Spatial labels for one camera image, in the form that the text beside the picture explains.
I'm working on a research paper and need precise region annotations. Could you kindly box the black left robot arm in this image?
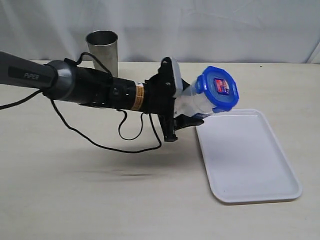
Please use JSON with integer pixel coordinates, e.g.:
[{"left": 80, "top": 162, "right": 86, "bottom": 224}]
[{"left": 0, "top": 51, "right": 204, "bottom": 142}]

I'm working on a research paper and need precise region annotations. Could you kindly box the stainless steel cup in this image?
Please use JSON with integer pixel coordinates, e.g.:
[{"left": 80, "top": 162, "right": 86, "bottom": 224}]
[{"left": 85, "top": 30, "right": 118, "bottom": 77}]

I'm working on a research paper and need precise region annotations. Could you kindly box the blue plastic lid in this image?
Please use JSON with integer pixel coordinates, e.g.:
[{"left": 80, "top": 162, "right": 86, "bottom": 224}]
[{"left": 193, "top": 66, "right": 239, "bottom": 113}]

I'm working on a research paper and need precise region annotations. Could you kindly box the white plastic tray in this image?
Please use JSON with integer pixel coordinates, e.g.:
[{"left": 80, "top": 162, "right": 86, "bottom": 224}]
[{"left": 196, "top": 108, "right": 303, "bottom": 205}]

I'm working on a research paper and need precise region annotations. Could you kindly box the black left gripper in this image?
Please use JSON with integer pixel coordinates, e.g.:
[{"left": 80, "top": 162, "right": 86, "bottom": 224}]
[{"left": 145, "top": 57, "right": 204, "bottom": 142}]

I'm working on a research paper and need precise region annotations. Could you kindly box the white curtain backdrop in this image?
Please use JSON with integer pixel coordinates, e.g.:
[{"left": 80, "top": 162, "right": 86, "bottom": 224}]
[{"left": 0, "top": 0, "right": 320, "bottom": 63}]

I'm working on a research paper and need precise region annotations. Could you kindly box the clear plastic tall container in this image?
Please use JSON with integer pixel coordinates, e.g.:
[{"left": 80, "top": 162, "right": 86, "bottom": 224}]
[{"left": 174, "top": 65, "right": 240, "bottom": 120}]

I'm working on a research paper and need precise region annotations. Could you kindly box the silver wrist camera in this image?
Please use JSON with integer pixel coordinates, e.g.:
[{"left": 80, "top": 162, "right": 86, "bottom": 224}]
[{"left": 165, "top": 57, "right": 184, "bottom": 98}]

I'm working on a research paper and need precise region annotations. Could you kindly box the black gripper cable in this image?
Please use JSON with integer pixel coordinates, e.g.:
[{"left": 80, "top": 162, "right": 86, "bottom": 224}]
[{"left": 0, "top": 51, "right": 163, "bottom": 154}]

